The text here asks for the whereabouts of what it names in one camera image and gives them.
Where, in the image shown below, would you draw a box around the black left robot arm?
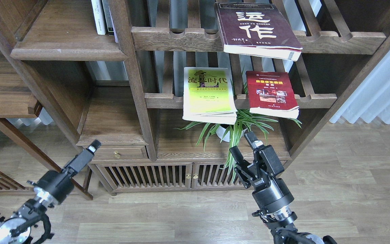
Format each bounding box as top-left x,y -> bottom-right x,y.
0,140 -> 101,244

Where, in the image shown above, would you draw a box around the white plant pot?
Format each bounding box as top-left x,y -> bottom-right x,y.
216,124 -> 247,144

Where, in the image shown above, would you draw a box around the dark upright book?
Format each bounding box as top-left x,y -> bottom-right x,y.
102,0 -> 114,36

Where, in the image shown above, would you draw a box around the pale purple upright book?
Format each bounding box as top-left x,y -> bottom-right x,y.
108,0 -> 119,43

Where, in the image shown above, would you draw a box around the maroon book white characters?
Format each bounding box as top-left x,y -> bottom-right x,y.
214,2 -> 302,61

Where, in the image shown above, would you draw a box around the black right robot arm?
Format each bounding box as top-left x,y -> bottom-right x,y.
230,132 -> 335,244

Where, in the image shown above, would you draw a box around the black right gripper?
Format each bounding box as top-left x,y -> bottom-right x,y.
229,131 -> 294,216

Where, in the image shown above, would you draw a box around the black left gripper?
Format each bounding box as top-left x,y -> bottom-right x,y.
27,140 -> 102,206

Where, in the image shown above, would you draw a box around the green spider plant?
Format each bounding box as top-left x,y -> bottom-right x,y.
176,73 -> 302,184

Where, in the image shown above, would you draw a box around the white upright book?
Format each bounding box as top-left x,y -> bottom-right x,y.
91,0 -> 107,35

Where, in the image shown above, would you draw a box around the brass drawer knob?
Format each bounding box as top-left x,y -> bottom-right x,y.
113,151 -> 121,159

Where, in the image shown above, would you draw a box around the yellow-green book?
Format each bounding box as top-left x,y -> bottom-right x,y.
182,67 -> 237,125

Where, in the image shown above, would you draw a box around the dark wooden bookshelf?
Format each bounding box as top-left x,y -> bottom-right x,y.
0,0 -> 390,193

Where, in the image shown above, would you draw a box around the red book with photos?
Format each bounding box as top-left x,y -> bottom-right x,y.
245,71 -> 299,119

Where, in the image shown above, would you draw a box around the white curtain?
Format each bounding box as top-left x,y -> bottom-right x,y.
330,51 -> 390,124

